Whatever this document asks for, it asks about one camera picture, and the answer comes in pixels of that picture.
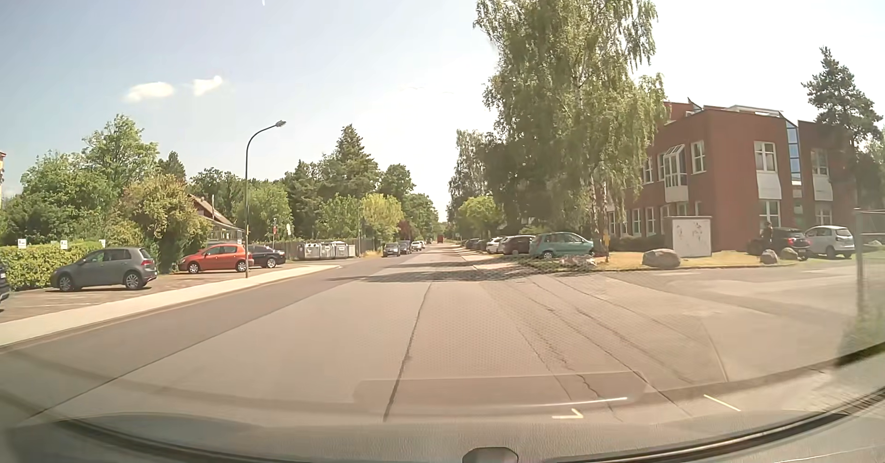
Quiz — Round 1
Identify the tall conifer tree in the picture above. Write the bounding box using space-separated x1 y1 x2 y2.
802 47 885 208

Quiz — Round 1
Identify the grey hatchback car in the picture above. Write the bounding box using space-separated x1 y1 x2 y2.
50 246 159 293

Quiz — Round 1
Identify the black car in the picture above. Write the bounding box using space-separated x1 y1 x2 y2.
747 226 813 259
247 244 287 269

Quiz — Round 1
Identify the tall birch tree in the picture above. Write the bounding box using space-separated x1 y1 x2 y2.
474 0 669 256

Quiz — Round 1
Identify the white car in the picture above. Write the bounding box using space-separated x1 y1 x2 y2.
804 225 856 260

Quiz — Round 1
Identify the grey asphalt road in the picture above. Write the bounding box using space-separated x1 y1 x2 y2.
0 243 885 428

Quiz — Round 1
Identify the green car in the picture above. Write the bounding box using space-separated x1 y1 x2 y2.
528 231 597 261

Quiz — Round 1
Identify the row of parked cars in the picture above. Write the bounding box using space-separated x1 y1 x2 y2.
382 239 427 258
463 234 537 256

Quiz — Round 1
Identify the dry grass verge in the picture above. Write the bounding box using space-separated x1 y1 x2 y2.
512 249 831 273

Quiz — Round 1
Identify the red hatchback car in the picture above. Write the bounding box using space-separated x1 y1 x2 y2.
177 243 254 274

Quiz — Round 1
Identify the house with brown roof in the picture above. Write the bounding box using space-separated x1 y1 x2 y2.
191 195 246 246

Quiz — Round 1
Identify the green hedge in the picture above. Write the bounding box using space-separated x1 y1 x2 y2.
0 241 103 291

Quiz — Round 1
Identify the pale concrete pavement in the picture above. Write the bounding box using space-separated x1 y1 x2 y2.
0 263 342 348

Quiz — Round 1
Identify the row of trees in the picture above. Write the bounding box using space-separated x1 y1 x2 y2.
0 113 443 273
446 130 526 240

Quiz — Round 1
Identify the red brick building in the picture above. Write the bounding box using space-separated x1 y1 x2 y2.
603 98 873 252

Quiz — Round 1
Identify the large grey boulder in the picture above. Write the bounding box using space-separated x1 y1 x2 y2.
642 248 683 270

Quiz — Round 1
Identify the white utility cabinet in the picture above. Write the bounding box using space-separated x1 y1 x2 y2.
664 215 713 259

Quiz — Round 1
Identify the row of recycling containers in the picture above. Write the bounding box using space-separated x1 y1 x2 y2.
302 240 358 261

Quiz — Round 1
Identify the paved parking area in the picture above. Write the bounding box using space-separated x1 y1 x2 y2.
0 261 326 324

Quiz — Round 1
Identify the curved street lamp post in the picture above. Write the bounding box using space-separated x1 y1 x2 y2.
243 120 287 279

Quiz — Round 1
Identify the car's own bonnet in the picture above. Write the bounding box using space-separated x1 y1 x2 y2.
0 386 885 463

